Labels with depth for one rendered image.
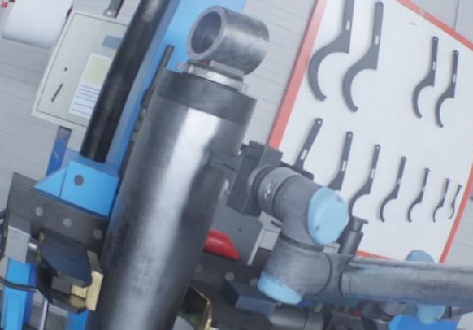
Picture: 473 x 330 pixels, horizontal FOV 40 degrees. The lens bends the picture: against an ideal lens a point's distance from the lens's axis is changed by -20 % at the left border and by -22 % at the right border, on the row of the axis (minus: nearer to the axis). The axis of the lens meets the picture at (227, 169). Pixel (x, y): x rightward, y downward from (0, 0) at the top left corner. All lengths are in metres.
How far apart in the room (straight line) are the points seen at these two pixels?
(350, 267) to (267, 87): 2.45
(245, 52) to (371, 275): 0.57
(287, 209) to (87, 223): 0.65
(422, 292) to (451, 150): 3.09
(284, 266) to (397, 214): 2.89
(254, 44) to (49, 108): 0.99
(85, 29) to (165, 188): 0.97
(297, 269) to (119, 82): 0.81
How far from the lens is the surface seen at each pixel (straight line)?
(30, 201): 1.85
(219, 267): 1.96
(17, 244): 1.75
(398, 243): 4.28
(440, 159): 4.31
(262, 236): 1.97
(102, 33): 2.44
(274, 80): 3.81
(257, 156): 1.48
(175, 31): 2.05
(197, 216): 1.63
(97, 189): 1.89
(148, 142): 1.62
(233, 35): 1.61
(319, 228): 1.33
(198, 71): 1.61
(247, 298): 1.86
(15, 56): 3.62
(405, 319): 3.09
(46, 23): 2.40
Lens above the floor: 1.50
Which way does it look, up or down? 6 degrees down
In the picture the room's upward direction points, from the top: 20 degrees clockwise
